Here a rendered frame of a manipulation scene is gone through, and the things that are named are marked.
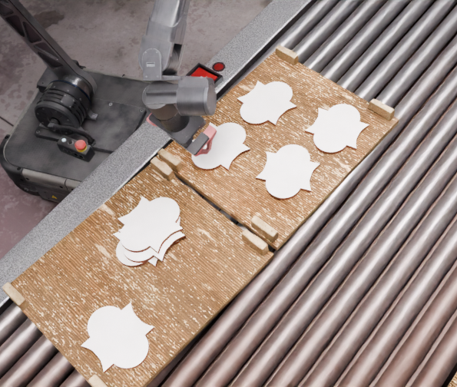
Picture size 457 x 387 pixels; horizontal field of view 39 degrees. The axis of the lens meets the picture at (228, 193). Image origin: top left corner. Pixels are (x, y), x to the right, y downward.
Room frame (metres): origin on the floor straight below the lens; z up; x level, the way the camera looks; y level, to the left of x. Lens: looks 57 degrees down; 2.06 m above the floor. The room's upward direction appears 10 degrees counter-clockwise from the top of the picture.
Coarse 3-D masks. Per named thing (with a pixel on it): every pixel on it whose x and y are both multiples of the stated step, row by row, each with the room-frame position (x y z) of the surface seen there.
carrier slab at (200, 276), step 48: (144, 192) 0.78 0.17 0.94; (192, 192) 0.76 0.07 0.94; (96, 240) 0.68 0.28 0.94; (192, 240) 0.65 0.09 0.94; (240, 240) 0.63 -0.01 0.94; (48, 288) 0.60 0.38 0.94; (96, 288) 0.58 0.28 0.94; (144, 288) 0.56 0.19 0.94; (192, 288) 0.54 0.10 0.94; (240, 288) 0.53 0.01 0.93; (48, 336) 0.50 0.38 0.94; (192, 336) 0.45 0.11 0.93; (144, 384) 0.37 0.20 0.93
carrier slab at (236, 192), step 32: (288, 64) 1.07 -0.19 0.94; (224, 96) 1.01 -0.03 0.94; (320, 96) 0.96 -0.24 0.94; (352, 96) 0.94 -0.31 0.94; (256, 128) 0.90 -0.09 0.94; (288, 128) 0.88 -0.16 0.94; (384, 128) 0.84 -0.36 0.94; (192, 160) 0.84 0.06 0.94; (256, 160) 0.81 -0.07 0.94; (320, 160) 0.78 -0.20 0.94; (352, 160) 0.77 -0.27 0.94; (224, 192) 0.75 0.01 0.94; (256, 192) 0.73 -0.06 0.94; (320, 192) 0.70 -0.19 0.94; (288, 224) 0.64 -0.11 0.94
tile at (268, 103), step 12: (276, 84) 1.01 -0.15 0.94; (252, 96) 0.98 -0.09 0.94; (264, 96) 0.98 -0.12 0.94; (276, 96) 0.97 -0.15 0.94; (288, 96) 0.97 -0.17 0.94; (240, 108) 0.96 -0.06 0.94; (252, 108) 0.95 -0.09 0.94; (264, 108) 0.94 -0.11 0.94; (276, 108) 0.94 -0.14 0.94; (288, 108) 0.93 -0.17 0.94; (252, 120) 0.92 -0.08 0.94; (264, 120) 0.91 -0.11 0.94; (276, 120) 0.90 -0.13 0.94
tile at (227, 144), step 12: (228, 132) 0.89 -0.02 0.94; (240, 132) 0.89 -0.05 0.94; (216, 144) 0.87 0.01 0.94; (228, 144) 0.86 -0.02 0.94; (240, 144) 0.85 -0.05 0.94; (192, 156) 0.85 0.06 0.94; (204, 156) 0.84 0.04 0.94; (216, 156) 0.84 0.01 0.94; (228, 156) 0.83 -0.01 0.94; (204, 168) 0.81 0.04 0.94; (216, 168) 0.81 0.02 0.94; (228, 168) 0.80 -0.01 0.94
